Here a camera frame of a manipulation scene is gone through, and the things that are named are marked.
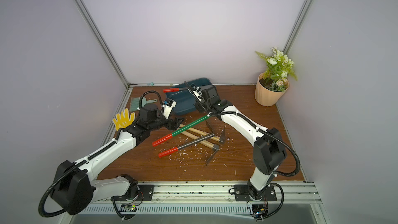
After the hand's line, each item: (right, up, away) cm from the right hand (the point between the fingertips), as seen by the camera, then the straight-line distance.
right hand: (197, 96), depth 83 cm
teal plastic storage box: (-11, -2, +28) cm, 30 cm away
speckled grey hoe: (+14, -24, +9) cm, 29 cm away
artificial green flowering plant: (+48, +16, +6) cm, 51 cm away
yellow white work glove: (-50, -17, +17) cm, 56 cm away
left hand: (-9, -10, -4) cm, 14 cm away
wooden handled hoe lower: (+5, -27, +4) cm, 28 cm away
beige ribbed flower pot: (+44, 0, +14) cm, 46 cm away
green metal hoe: (-14, -21, -7) cm, 26 cm away
